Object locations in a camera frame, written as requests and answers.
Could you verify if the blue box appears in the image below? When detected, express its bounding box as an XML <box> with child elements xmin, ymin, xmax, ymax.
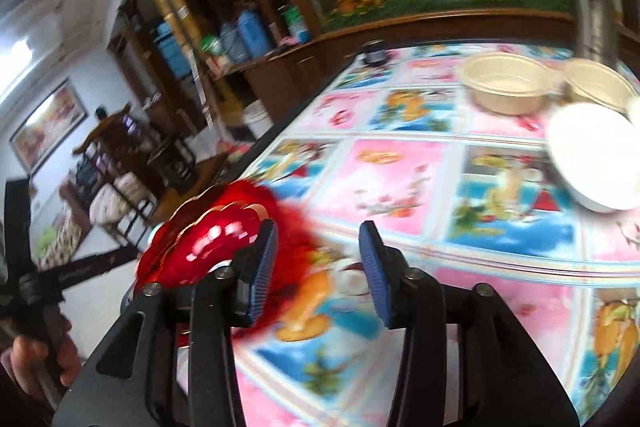
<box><xmin>155</xmin><ymin>22</ymin><xmax>192</xmax><ymax>78</ymax></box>

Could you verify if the patterned cushion stool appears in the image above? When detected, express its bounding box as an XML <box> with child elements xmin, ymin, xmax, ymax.
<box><xmin>90</xmin><ymin>172</ymin><xmax>153</xmax><ymax>228</ymax></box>

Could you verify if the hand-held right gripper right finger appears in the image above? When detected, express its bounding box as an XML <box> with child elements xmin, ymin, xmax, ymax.
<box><xmin>359</xmin><ymin>221</ymin><xmax>581</xmax><ymax>427</ymax></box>

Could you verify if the small black device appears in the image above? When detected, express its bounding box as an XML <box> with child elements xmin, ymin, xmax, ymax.
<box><xmin>361</xmin><ymin>40</ymin><xmax>387</xmax><ymax>68</ymax></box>

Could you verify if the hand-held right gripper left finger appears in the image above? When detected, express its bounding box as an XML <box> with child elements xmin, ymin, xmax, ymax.
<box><xmin>52</xmin><ymin>219</ymin><xmax>279</xmax><ymax>427</ymax></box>

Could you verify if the blue plastic bottle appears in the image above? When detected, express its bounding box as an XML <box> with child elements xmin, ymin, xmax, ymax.
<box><xmin>237</xmin><ymin>9</ymin><xmax>273</xmax><ymax>55</ymax></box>

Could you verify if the person's left hand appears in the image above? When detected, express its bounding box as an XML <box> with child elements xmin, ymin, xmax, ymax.
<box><xmin>0</xmin><ymin>317</ymin><xmax>83</xmax><ymax>404</ymax></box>

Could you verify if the pale blue jug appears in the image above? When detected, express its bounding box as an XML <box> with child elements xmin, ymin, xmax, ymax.
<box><xmin>219</xmin><ymin>23</ymin><xmax>247</xmax><ymax>64</ymax></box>

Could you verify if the beige plastic bowl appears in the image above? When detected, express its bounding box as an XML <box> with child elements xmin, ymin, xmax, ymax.
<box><xmin>562</xmin><ymin>58</ymin><xmax>637</xmax><ymax>115</ymax></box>
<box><xmin>457</xmin><ymin>52</ymin><xmax>558</xmax><ymax>115</ymax></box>

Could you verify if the red tasselled ornament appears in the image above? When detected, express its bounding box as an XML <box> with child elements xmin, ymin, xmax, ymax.
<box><xmin>135</xmin><ymin>181</ymin><xmax>321</xmax><ymax>328</ymax></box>

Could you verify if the printed plastic tablecloth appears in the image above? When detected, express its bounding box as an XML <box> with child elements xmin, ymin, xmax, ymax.
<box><xmin>227</xmin><ymin>44</ymin><xmax>640</xmax><ymax>427</ymax></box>

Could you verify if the framed wall picture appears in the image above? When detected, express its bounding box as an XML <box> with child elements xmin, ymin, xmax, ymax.
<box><xmin>9</xmin><ymin>79</ymin><xmax>88</xmax><ymax>175</ymax></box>

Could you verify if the white bucket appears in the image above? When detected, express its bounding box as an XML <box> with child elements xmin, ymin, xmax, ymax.
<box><xmin>243</xmin><ymin>101</ymin><xmax>275</xmax><ymax>138</ymax></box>

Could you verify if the wooden wall cabinet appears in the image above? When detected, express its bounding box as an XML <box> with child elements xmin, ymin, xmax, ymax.
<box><xmin>107</xmin><ymin>0</ymin><xmax>640</xmax><ymax>148</ymax></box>

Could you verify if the green and white bottle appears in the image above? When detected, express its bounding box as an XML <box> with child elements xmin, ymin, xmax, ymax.
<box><xmin>286</xmin><ymin>6</ymin><xmax>312</xmax><ymax>44</ymax></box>

